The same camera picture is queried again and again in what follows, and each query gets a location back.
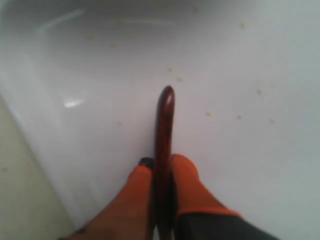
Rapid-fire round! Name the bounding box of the black orange right gripper right finger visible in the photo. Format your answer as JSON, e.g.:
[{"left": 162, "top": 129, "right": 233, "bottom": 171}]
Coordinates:
[{"left": 171, "top": 154, "right": 275, "bottom": 240}]

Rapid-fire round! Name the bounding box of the dark red wooden spoon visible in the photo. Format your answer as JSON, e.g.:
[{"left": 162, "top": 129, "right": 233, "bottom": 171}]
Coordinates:
[{"left": 153, "top": 85, "right": 175, "bottom": 240}]

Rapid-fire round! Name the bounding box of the white rectangular plastic tray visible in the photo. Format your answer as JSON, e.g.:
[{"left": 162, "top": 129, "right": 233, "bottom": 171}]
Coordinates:
[{"left": 0, "top": 0, "right": 320, "bottom": 240}]

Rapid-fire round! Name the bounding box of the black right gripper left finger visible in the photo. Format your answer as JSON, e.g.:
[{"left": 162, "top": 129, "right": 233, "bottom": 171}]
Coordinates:
[{"left": 63, "top": 157, "right": 155, "bottom": 240}]

